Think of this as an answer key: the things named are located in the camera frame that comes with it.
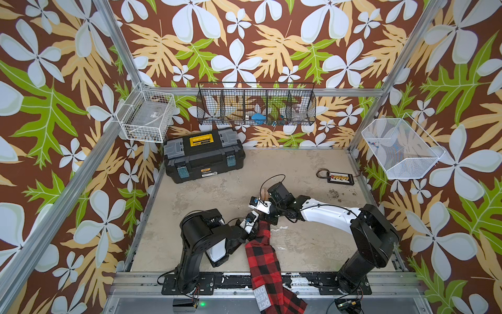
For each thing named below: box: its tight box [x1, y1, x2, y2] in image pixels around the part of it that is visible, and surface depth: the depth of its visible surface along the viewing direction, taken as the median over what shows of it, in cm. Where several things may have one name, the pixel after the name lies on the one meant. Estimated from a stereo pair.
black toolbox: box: [163, 126, 246, 184], surface depth 100 cm
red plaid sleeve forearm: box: [245, 219, 308, 314], surface depth 75 cm
